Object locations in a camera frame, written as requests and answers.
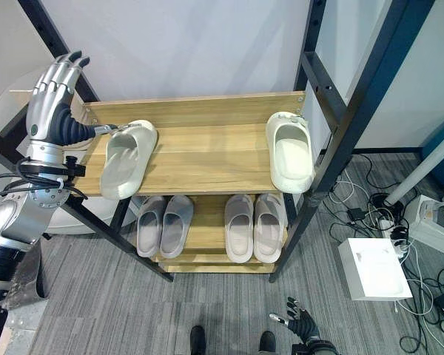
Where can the closed white box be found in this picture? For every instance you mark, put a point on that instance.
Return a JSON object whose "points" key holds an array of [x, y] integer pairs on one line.
{"points": [[373, 268]]}

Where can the robot dark foot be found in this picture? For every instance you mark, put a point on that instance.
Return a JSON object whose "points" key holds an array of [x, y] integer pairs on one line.
{"points": [[267, 343], [198, 340]]}

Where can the black metal rack frame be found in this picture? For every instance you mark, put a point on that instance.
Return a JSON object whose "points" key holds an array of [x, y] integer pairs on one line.
{"points": [[370, 85]]}

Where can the open white cardboard box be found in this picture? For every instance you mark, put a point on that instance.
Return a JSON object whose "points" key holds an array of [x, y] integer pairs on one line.
{"points": [[434, 225]]}

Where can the white round furniture piece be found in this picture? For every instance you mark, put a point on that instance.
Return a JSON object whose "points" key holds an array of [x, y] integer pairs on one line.
{"points": [[5, 111]]}

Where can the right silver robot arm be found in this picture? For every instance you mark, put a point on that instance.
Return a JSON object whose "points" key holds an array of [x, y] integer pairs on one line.
{"points": [[318, 347]]}

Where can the robot left dark foot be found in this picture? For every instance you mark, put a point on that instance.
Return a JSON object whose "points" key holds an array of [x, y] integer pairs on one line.
{"points": [[198, 340]]}

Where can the grey slipper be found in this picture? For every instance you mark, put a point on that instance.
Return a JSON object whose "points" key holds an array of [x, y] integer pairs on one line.
{"points": [[149, 233], [174, 229]]}

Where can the white power strip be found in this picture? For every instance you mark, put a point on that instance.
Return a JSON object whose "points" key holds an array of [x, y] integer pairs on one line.
{"points": [[394, 233]]}

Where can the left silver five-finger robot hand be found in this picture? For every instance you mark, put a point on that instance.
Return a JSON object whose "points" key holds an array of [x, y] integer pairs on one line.
{"points": [[46, 111]]}

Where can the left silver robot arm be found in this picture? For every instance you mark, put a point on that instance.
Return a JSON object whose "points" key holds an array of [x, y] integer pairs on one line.
{"points": [[18, 218]]}

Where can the white round pole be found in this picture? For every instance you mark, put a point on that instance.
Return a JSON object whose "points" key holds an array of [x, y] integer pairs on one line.
{"points": [[418, 170]]}

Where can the small wooden rack shelf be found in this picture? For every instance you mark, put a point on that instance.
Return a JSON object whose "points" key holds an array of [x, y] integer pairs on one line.
{"points": [[207, 229]]}

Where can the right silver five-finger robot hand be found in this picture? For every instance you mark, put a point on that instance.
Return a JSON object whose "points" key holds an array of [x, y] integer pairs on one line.
{"points": [[302, 322]]}

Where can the robot right dark foot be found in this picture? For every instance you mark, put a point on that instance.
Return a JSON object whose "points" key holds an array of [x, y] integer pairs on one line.
{"points": [[267, 343]]}

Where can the large wooden rack shelf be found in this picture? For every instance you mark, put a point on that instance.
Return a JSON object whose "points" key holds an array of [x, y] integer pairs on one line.
{"points": [[207, 159]]}

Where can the beige slipper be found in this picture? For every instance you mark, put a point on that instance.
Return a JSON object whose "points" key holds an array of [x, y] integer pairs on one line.
{"points": [[268, 233], [238, 233]]}

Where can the black power adapter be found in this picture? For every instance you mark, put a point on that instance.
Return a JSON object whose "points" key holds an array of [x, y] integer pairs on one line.
{"points": [[355, 214]]}

